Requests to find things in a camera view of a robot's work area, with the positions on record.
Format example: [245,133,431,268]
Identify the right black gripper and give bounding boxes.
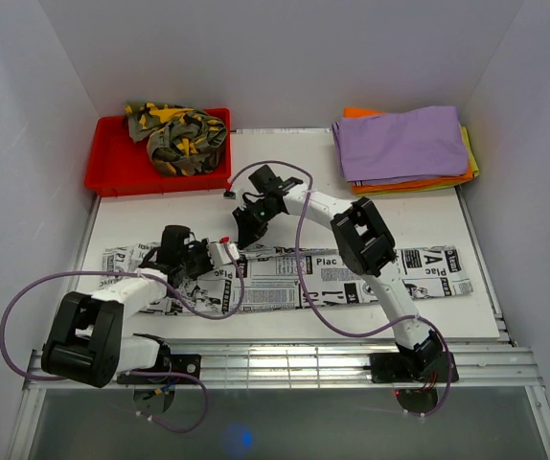
[234,199,281,250]

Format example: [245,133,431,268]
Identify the newspaper print trousers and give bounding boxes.
[100,241,475,317]

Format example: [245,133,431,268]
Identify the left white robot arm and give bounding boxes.
[41,225,214,388]

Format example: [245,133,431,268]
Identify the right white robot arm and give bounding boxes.
[224,161,458,388]

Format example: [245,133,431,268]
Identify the camouflage trousers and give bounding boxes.
[125,102,228,177]

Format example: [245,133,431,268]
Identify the folded orange trousers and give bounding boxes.
[341,105,476,197]

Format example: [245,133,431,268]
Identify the folded purple trousers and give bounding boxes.
[331,104,470,185]

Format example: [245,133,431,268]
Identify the folded yellow trousers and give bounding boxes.
[460,125,481,177]

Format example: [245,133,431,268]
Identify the red plastic bin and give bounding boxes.
[84,115,232,197]

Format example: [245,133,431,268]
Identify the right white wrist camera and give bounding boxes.
[223,188,255,210]

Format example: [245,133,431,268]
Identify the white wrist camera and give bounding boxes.
[223,188,255,210]
[207,237,241,268]

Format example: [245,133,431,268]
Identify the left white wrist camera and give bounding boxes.
[207,237,241,268]

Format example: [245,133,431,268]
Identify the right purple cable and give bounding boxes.
[226,160,454,418]

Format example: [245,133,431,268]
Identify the purple cable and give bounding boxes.
[0,242,247,433]
[226,160,454,418]

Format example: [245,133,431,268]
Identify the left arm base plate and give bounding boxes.
[116,355,201,386]

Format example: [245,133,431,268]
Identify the aluminium mounting rail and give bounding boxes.
[22,347,544,392]

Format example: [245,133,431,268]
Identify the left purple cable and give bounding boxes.
[0,242,247,433]

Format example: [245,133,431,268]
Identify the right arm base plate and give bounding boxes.
[366,353,459,383]

